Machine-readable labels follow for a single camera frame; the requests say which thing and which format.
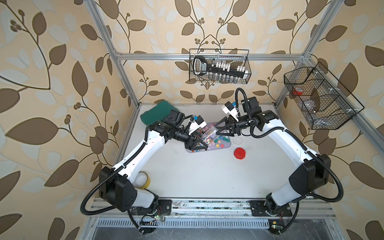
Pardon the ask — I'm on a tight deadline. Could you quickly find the red lidded jar in basket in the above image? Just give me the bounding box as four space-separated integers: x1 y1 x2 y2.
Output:
292 87 304 96

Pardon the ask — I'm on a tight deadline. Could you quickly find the black wire basket right wall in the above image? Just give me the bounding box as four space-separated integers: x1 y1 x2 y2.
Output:
284 62 365 130

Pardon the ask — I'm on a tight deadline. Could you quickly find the clear jar lid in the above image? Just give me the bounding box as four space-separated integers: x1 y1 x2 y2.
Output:
233 137 243 146

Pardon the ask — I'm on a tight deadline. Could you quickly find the black wire basket wall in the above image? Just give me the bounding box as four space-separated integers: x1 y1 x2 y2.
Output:
284 62 365 130
189 48 252 84

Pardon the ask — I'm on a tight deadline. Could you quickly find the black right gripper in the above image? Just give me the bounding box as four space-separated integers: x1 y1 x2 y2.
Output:
213 115 251 138

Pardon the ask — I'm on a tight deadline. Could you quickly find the pile of star candies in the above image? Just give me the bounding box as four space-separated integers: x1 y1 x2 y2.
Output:
209 136 231 150

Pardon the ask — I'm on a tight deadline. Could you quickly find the black socket set holder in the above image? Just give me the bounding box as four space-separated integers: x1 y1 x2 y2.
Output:
189 55 252 79

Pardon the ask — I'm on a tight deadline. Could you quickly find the green plastic block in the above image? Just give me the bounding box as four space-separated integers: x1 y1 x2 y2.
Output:
140 100 179 126

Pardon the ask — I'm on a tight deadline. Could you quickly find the black wire basket back wall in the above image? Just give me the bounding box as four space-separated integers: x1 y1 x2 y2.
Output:
189 48 252 84

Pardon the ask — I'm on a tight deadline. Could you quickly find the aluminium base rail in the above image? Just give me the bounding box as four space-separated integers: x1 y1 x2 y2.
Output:
86 197 337 230

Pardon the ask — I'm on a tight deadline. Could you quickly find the aluminium frame post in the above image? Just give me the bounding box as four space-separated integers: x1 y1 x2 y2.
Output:
274 0 346 109

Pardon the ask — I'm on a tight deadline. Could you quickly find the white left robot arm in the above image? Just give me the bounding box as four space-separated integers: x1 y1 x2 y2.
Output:
80 121 208 216

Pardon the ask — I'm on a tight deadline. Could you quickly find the lilac plastic tray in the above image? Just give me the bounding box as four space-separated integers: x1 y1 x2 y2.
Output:
186 123 231 153

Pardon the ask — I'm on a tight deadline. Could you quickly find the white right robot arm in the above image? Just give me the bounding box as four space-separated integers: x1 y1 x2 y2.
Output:
217 106 344 216

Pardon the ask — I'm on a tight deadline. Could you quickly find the clear jar of candies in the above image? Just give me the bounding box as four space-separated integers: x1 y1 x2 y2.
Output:
201 126 218 145

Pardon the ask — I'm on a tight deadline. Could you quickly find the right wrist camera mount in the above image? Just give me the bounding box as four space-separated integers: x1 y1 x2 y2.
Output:
221 95 260 119

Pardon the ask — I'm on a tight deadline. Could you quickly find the yellow tape roll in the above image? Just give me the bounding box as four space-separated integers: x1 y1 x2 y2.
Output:
133 172 151 190

